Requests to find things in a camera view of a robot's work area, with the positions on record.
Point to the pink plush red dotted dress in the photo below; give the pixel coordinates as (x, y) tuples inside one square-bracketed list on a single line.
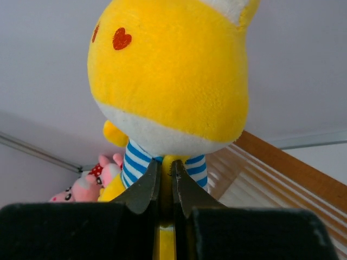
[(106, 170)]

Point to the brown wooden shelf rack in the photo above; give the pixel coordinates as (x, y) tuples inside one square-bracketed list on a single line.
[(253, 173)]

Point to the pink plush upside down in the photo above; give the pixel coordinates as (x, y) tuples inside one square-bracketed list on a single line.
[(84, 189)]

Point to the yellow plush red stripes lower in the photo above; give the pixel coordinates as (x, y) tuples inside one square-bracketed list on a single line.
[(114, 189)]

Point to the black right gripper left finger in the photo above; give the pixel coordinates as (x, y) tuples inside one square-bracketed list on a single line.
[(125, 228)]

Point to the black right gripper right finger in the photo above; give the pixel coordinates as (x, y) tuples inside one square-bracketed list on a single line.
[(207, 229)]

